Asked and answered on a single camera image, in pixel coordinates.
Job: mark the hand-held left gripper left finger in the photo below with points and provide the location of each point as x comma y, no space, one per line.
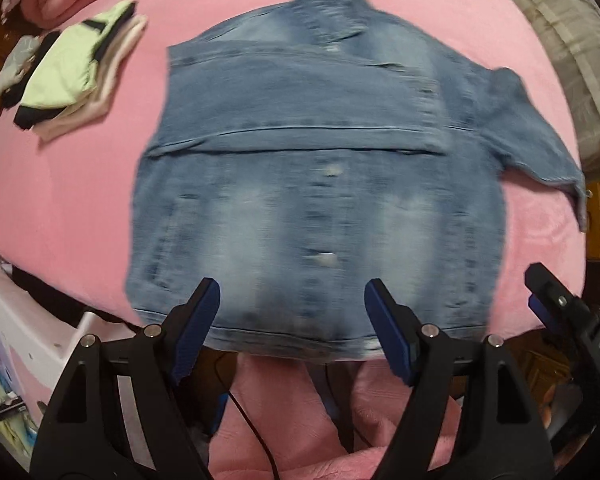
201,317

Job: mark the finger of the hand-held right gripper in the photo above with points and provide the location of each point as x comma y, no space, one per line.
550,290

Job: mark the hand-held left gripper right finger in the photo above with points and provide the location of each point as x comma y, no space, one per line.
386,325

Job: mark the blue denim jacket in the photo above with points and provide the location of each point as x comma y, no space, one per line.
305,185

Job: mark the white plastic box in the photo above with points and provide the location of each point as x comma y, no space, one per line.
25,325

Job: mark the pink bed blanket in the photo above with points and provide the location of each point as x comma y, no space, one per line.
75,190

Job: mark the beige covered furniture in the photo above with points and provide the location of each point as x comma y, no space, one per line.
570,45

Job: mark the black folded garment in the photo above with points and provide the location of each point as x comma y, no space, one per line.
30,115

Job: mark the light green folded garment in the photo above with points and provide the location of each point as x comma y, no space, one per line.
65,65

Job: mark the white patterned garment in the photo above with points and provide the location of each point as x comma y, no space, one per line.
15,65

